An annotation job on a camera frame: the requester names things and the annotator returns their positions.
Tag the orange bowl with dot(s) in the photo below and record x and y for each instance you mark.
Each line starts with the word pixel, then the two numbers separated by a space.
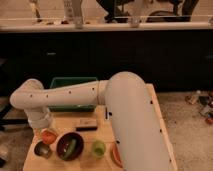
pixel 115 155

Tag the green pepper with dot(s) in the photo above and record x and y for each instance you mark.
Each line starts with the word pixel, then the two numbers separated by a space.
pixel 70 149

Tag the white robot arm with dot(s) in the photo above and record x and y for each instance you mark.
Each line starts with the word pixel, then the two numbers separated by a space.
pixel 142 141

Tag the light green plastic cup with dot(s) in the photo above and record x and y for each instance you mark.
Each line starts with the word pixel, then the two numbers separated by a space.
pixel 98 149

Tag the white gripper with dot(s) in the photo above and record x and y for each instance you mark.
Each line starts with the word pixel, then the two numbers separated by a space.
pixel 42 124

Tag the brown rectangular block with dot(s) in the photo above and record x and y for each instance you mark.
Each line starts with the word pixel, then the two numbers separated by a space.
pixel 86 125

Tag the green plastic tray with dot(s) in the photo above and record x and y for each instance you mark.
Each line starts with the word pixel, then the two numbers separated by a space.
pixel 67 81

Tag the red orange apple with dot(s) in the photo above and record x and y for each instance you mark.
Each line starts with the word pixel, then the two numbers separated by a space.
pixel 48 137

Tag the dark brown bowl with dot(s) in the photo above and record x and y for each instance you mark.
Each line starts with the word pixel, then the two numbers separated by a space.
pixel 64 142

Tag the small metal cup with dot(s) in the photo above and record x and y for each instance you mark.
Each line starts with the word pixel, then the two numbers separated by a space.
pixel 42 150

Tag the black handled spoon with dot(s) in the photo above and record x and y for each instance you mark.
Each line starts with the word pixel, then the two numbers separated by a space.
pixel 106 113

